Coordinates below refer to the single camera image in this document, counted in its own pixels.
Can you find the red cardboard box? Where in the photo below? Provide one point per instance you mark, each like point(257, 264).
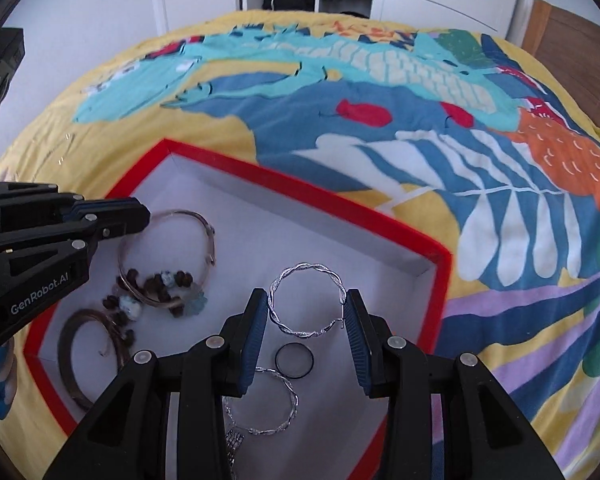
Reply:
point(280, 220)

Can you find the silver wristwatch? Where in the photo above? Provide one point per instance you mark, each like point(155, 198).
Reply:
point(234, 442)

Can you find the thin silver bangle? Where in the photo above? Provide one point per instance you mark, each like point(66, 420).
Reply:
point(214, 245)

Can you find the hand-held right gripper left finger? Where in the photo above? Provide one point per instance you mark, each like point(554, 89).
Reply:
point(252, 340)

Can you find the wooden headboard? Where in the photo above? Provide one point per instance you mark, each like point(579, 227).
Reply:
point(575, 50)

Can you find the yellow dinosaur printed blanket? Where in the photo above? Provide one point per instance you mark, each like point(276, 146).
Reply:
point(430, 160)

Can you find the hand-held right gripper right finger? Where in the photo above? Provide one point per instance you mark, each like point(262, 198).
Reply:
point(357, 345)

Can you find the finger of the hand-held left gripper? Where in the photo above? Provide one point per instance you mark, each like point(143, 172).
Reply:
point(122, 224)
point(110, 206)

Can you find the dark brown bangle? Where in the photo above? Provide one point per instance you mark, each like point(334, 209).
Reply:
point(66, 360)

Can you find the dark garment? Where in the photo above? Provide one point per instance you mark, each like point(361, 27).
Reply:
point(355, 12)

